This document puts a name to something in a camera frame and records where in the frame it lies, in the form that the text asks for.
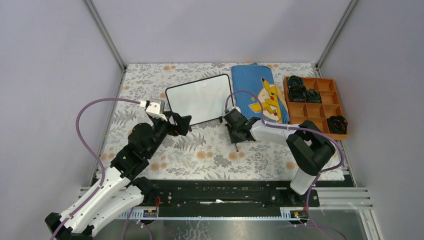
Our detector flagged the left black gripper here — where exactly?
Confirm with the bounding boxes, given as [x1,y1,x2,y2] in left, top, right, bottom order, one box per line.
[146,111,192,159]

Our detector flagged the rolled dark tie lower right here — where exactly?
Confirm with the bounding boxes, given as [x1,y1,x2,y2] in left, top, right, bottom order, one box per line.
[327,115,348,135]

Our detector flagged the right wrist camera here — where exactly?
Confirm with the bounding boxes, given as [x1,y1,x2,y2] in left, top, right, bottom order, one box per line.
[225,106,242,113]

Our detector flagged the white slotted cable duct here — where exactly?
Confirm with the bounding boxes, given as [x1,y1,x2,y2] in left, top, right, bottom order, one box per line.
[115,207,307,222]

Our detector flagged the right aluminium frame post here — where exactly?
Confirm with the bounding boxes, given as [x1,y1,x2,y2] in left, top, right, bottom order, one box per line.
[315,0,360,69]

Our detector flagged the orange wooden compartment tray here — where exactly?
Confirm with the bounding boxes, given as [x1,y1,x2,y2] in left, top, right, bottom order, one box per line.
[283,76,349,141]

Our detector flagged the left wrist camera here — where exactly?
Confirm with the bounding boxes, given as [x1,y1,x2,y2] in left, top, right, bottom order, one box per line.
[145,99,168,121]

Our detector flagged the aluminium frame post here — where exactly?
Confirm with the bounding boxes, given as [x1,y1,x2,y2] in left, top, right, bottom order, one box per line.
[315,0,360,69]
[82,0,126,72]

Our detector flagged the left aluminium frame post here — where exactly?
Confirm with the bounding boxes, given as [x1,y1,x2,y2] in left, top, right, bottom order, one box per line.
[82,0,126,72]

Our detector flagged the floral patterned table mat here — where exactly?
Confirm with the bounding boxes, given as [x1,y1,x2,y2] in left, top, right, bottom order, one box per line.
[96,62,345,182]

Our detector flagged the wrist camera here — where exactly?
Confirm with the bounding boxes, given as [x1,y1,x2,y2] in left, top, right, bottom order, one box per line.
[225,106,242,113]
[145,99,168,121]

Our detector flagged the blue Pikachu cloth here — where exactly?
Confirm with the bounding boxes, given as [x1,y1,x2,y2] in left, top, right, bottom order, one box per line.
[230,64,290,124]

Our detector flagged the rolled dark tie small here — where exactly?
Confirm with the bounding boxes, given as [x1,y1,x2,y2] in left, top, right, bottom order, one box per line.
[306,88,322,104]

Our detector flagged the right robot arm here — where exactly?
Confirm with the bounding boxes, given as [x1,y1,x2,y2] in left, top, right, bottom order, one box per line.
[223,107,337,206]

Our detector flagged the rolled dark tie top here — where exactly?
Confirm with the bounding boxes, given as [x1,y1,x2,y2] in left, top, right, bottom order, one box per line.
[287,75,304,88]

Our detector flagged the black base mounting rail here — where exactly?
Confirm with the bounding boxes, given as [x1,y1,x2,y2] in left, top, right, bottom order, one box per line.
[136,180,321,218]

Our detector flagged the small black-framed whiteboard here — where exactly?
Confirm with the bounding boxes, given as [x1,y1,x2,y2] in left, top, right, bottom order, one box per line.
[165,73,232,126]

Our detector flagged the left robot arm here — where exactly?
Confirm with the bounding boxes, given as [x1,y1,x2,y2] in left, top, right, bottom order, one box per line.
[45,111,192,240]

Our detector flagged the rolled dark tie middle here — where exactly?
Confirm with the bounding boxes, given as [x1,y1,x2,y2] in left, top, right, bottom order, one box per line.
[288,85,307,103]

